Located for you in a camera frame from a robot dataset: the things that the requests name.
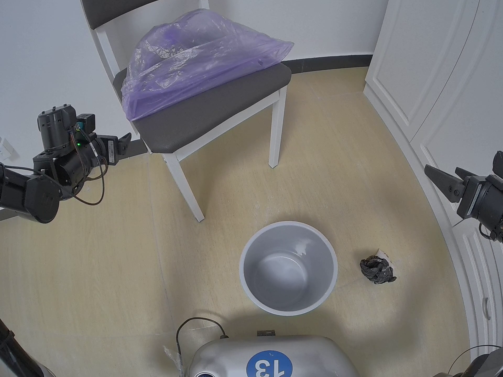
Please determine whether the purple plastic bag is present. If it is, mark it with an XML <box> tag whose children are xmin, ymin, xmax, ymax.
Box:
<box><xmin>121</xmin><ymin>9</ymin><xmax>295</xmax><ymax>122</ymax></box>

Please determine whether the black cable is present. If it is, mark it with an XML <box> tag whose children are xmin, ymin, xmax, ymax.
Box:
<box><xmin>448</xmin><ymin>344</ymin><xmax>503</xmax><ymax>374</ymax></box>
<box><xmin>176</xmin><ymin>317</ymin><xmax>229</xmax><ymax>377</ymax></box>

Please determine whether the white trash bin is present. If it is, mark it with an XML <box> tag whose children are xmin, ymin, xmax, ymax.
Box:
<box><xmin>239</xmin><ymin>221</ymin><xmax>338</xmax><ymax>316</ymax></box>

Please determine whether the black plastic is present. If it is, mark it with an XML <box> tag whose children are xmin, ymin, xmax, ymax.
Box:
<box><xmin>359</xmin><ymin>256</ymin><xmax>397</xmax><ymax>286</ymax></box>

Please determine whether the white wardrobe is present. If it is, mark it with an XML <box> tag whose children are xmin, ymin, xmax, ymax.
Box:
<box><xmin>363</xmin><ymin>0</ymin><xmax>503</xmax><ymax>377</ymax></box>

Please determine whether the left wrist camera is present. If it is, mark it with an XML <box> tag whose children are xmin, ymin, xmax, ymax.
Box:
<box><xmin>76</xmin><ymin>113</ymin><xmax>96</xmax><ymax>133</ymax></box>

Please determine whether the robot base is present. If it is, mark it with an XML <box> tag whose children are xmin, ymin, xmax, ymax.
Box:
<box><xmin>189</xmin><ymin>330</ymin><xmax>360</xmax><ymax>377</ymax></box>

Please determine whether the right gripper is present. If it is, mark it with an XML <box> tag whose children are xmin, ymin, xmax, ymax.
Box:
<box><xmin>424</xmin><ymin>164</ymin><xmax>497</xmax><ymax>223</ymax></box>

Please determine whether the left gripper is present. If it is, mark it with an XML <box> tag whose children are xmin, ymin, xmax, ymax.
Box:
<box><xmin>94</xmin><ymin>132</ymin><xmax>133</xmax><ymax>167</ymax></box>

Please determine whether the crumpled white paper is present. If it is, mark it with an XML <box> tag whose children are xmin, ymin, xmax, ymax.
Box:
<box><xmin>375</xmin><ymin>248</ymin><xmax>395</xmax><ymax>268</ymax></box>

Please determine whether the white chair grey seat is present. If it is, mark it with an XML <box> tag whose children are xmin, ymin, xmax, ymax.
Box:
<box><xmin>74</xmin><ymin>0</ymin><xmax>292</xmax><ymax>223</ymax></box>

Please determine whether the white wall socket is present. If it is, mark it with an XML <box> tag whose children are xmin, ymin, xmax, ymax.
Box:
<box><xmin>0</xmin><ymin>137</ymin><xmax>19</xmax><ymax>161</ymax></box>

